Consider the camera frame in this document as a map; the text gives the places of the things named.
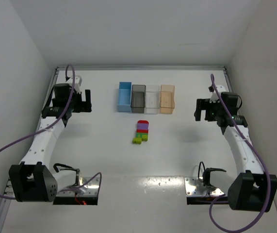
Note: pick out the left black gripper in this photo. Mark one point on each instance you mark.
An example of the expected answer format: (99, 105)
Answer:
(82, 104)

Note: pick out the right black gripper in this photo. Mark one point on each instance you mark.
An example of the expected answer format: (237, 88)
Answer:
(202, 109)

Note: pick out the red lego brick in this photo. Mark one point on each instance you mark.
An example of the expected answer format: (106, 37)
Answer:
(141, 131)
(142, 122)

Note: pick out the dark green lego brick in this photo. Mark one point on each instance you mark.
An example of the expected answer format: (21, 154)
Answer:
(141, 135)

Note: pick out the lime green lego brick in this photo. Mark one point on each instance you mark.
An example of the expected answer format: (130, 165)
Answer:
(137, 140)

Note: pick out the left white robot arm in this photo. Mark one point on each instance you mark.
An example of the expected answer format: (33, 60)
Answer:
(31, 179)

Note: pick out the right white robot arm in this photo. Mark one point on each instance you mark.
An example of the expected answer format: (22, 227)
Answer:
(248, 191)

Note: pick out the orange transparent bin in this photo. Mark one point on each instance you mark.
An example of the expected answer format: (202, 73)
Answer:
(167, 102)

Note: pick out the blue plastic bin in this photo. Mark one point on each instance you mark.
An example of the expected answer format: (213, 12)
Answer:
(124, 97)

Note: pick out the clear transparent bin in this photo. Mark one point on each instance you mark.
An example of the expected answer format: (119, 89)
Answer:
(152, 99)

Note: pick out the grey transparent bin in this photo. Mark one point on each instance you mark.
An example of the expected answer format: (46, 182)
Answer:
(138, 93)

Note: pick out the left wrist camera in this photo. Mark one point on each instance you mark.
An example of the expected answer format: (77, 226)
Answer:
(75, 82)

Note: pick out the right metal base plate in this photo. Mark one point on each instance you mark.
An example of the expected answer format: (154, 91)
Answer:
(195, 189)

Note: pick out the metal base plate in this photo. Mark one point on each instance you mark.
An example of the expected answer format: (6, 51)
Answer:
(195, 189)
(89, 190)

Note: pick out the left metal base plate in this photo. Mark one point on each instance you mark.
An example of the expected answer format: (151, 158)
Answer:
(89, 190)

